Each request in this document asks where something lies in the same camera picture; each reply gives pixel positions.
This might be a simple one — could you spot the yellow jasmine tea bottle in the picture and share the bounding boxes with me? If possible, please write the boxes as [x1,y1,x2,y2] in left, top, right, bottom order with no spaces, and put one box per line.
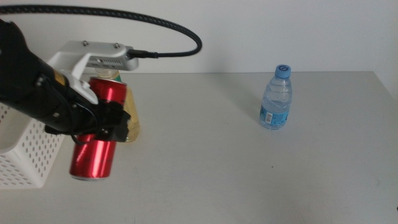
[95,68,141,143]

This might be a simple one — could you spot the red metal drink can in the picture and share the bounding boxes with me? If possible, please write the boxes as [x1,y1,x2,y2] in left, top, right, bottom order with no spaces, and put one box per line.
[68,77,128,181]

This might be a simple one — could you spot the clear water bottle blue cap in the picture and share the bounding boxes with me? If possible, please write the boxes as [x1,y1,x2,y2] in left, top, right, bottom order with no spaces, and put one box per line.
[259,64,293,131]

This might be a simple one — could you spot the white perforated plastic basket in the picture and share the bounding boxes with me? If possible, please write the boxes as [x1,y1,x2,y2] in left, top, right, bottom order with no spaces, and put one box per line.
[0,102,66,190]

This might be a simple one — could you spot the thin black wire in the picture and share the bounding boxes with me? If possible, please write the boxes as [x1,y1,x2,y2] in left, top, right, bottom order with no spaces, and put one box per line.
[46,77,100,146]

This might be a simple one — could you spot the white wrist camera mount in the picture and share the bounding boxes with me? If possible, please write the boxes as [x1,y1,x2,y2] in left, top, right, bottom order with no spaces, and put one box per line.
[46,40,139,105]

